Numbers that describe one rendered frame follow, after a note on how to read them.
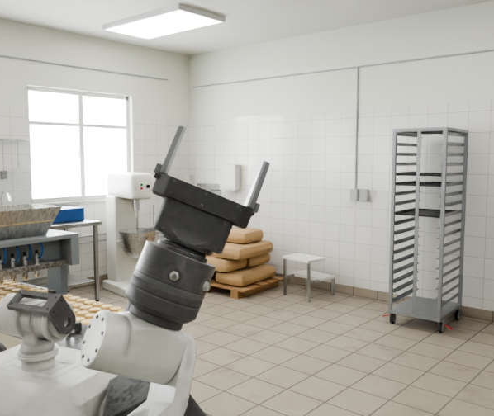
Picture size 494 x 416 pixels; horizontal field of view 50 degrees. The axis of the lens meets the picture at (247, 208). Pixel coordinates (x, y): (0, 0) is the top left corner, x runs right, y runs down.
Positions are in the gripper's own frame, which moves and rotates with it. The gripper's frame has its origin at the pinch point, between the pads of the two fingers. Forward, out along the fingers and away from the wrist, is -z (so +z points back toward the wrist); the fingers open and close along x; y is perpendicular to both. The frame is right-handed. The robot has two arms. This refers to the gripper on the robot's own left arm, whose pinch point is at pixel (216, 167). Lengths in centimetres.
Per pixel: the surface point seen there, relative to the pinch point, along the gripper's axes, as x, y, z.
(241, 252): -81, 523, 4
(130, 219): 49, 582, 15
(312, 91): -93, 537, -201
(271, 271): -129, 565, 12
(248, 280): -101, 532, 31
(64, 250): 47, 217, 38
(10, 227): 70, 195, 35
